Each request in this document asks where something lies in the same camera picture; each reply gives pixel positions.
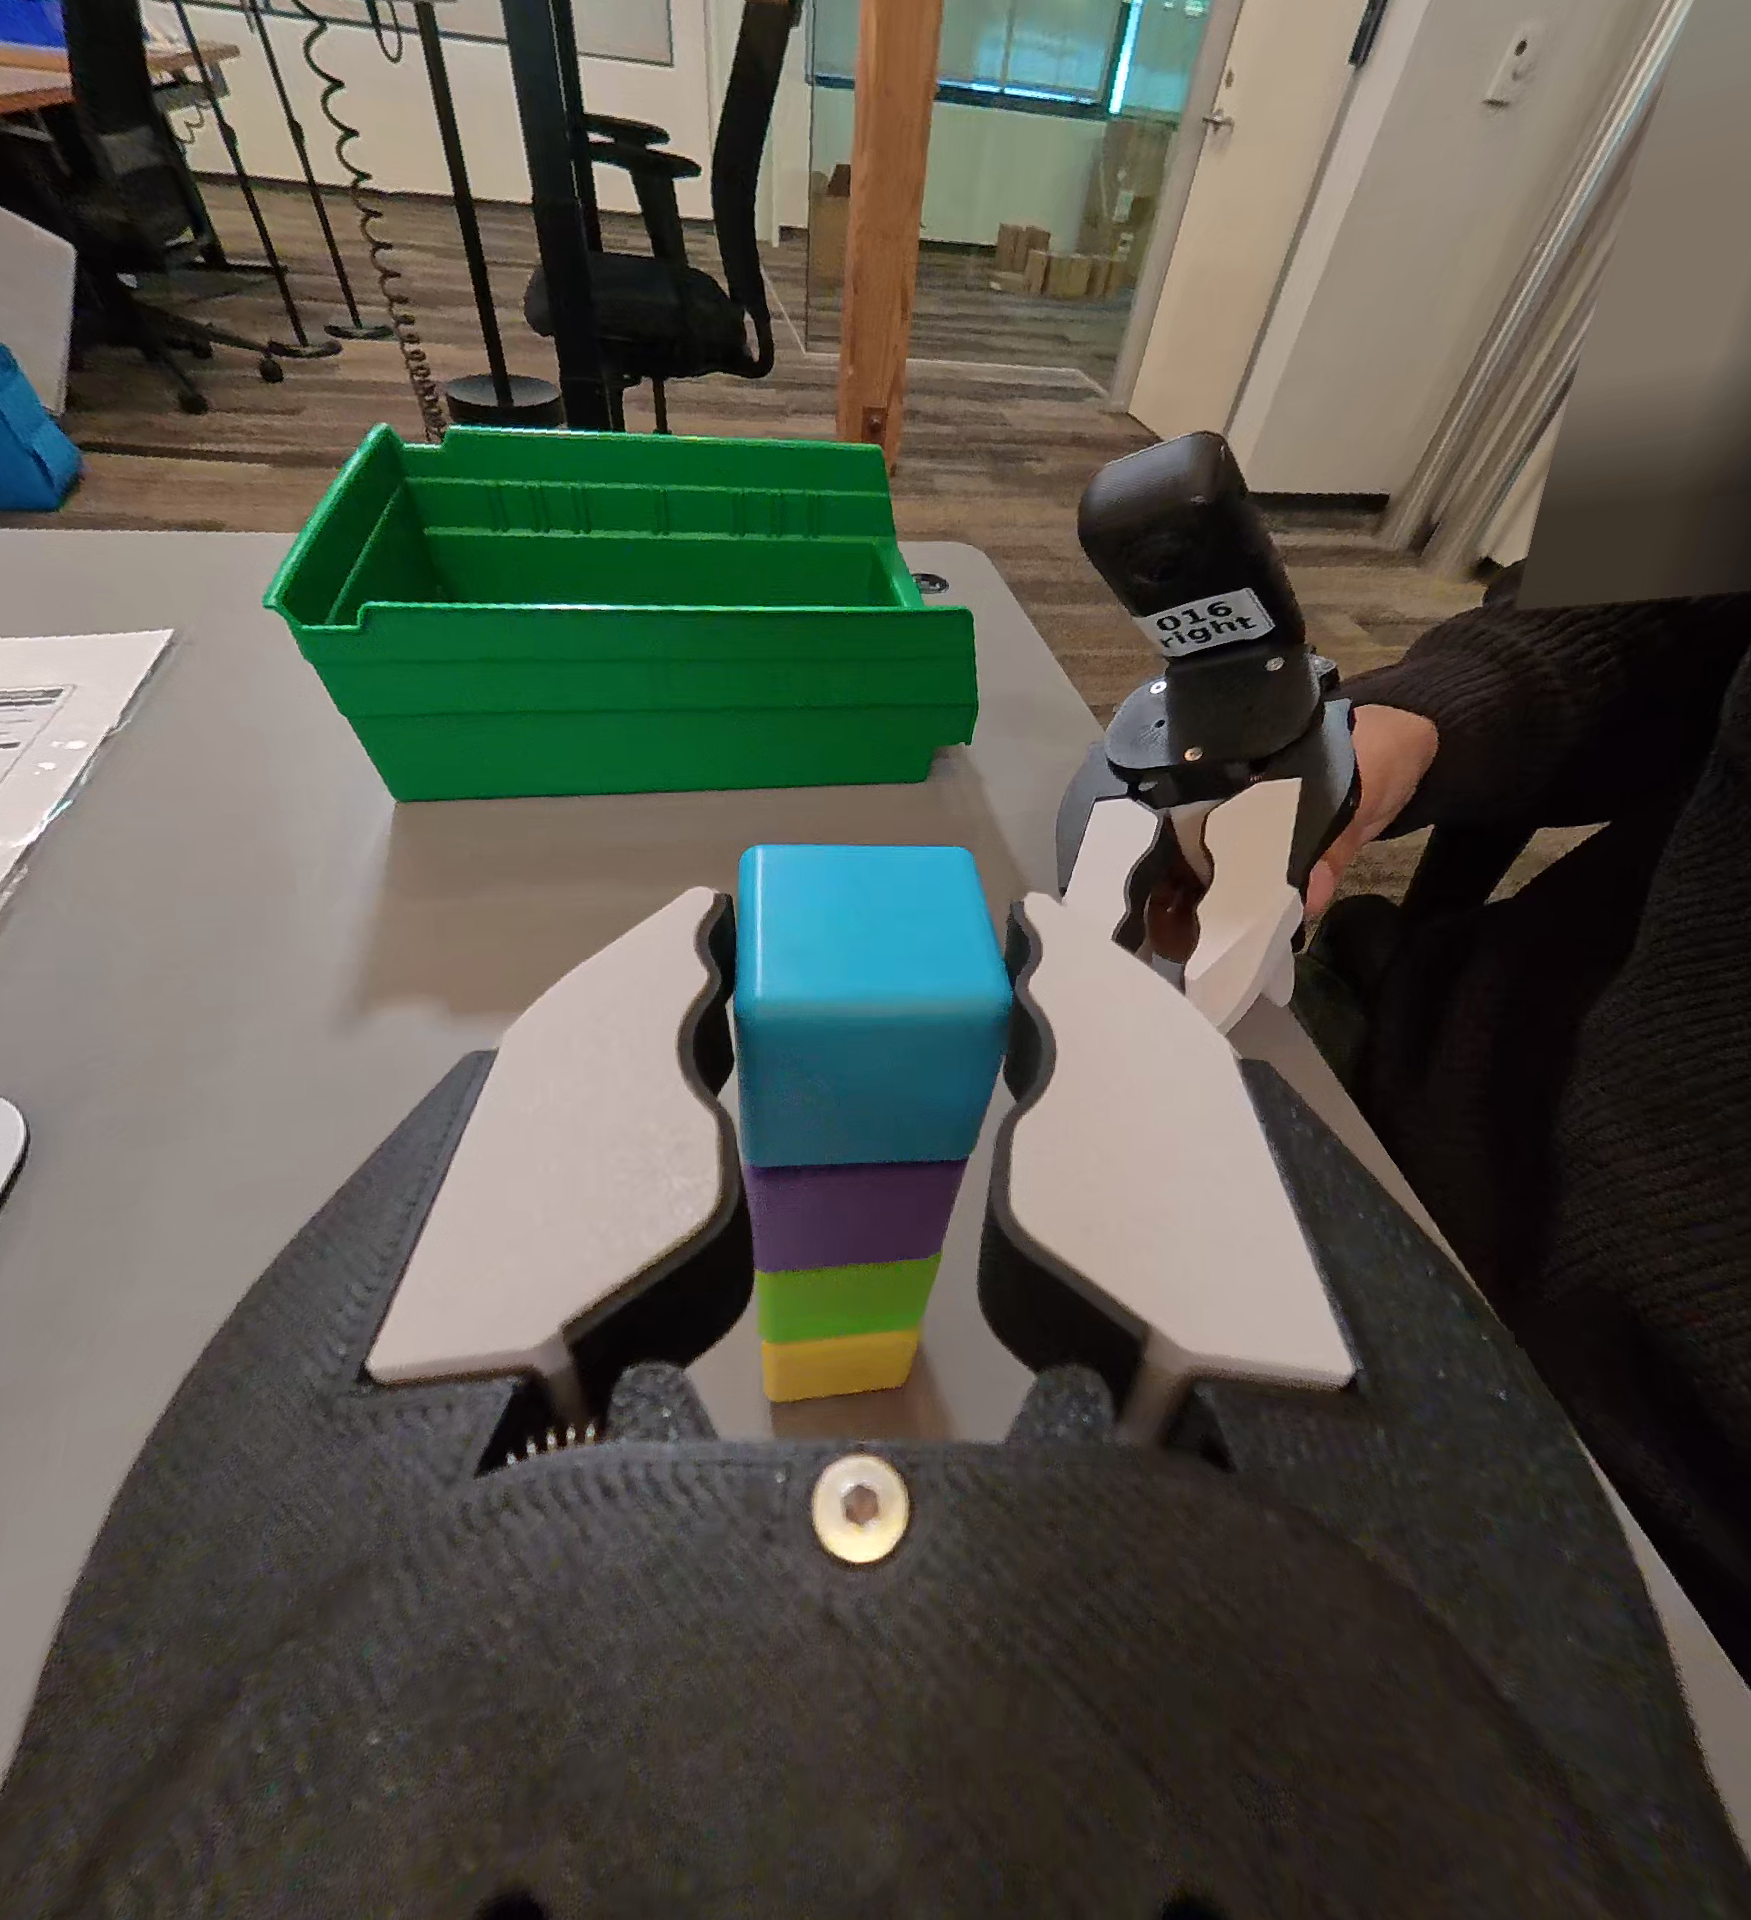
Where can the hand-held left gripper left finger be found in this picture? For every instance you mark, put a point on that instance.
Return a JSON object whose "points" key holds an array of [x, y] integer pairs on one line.
{"points": [[559, 1184]]}

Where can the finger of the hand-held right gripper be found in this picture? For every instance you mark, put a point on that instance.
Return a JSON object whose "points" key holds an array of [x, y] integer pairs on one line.
{"points": [[1115, 870], [1250, 916]]}

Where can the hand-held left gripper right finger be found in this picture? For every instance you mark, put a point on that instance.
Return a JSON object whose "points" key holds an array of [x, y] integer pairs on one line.
{"points": [[1175, 1200]]}

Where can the blue cube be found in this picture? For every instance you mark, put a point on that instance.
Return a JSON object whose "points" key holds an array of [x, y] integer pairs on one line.
{"points": [[875, 1004]]}

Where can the purple cube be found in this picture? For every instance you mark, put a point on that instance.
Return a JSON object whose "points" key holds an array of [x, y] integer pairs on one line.
{"points": [[851, 1214]]}

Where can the lime green cube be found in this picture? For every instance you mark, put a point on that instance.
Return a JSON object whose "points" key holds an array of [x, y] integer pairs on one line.
{"points": [[845, 1302]]}

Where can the yellow cube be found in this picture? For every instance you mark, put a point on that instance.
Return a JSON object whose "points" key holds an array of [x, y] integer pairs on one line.
{"points": [[838, 1366]]}

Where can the green plastic bin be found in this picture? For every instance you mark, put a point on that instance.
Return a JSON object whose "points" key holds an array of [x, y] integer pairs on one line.
{"points": [[664, 705]]}

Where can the grey desk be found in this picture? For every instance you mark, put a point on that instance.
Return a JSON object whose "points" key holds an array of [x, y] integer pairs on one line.
{"points": [[215, 900]]}

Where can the person's right hand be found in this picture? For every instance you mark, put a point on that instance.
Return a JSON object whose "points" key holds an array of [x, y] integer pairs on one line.
{"points": [[1392, 764]]}

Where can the pile of cardboard boxes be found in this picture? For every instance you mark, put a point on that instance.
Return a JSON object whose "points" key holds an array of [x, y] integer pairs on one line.
{"points": [[1064, 271]]}

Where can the white door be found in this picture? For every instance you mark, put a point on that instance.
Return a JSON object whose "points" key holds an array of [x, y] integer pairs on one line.
{"points": [[1265, 224]]}

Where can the person's dark clothing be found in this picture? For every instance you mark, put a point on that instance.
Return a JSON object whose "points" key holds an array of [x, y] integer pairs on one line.
{"points": [[1685, 1126]]}

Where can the wooden furniture leg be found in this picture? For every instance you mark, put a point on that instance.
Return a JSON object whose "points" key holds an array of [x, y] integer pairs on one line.
{"points": [[889, 224]]}

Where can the laminated paper sheet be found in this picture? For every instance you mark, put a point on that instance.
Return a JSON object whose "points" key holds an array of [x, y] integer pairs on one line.
{"points": [[4, 780]]}

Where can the black rolling chair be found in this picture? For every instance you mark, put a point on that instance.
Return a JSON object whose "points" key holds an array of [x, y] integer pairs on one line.
{"points": [[635, 314]]}

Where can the black side chair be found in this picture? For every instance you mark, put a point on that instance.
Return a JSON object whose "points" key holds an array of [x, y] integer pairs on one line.
{"points": [[126, 150]]}

